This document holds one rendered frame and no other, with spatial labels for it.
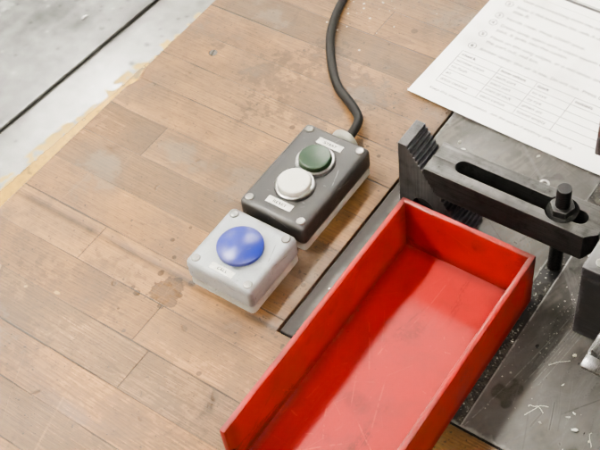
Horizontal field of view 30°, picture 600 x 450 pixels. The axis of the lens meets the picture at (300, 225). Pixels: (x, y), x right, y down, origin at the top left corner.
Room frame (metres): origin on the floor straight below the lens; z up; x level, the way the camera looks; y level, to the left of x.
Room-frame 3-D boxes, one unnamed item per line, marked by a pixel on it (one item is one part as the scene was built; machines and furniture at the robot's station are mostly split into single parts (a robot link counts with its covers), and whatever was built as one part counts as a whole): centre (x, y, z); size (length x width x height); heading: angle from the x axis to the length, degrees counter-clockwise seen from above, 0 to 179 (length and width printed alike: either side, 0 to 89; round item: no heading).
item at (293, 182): (0.64, 0.00, 0.93); 0.03 x 0.03 x 0.02
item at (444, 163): (0.56, -0.17, 0.95); 0.15 x 0.03 x 0.10; 49
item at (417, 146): (0.60, -0.12, 0.95); 0.06 x 0.03 x 0.09; 49
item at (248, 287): (0.58, 0.05, 0.90); 0.07 x 0.07 x 0.06; 49
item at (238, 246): (0.58, 0.05, 0.93); 0.04 x 0.04 x 0.02
